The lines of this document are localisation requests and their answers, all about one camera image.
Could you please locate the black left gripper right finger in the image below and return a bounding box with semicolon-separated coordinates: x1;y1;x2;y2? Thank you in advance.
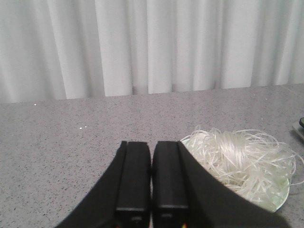
152;141;289;228

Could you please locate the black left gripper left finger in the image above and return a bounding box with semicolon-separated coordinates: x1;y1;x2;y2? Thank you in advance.
57;141;151;228

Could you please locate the white vermicelli bundle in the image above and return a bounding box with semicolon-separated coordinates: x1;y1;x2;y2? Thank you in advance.
181;128;303;206

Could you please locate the light green round plate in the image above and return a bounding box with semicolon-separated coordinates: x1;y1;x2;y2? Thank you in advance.
259;178;290;212

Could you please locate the black silver kitchen scale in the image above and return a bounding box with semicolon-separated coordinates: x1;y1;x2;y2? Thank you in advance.
292;117;304;140

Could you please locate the white pleated curtain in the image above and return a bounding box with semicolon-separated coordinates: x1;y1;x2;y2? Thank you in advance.
0;0;304;103

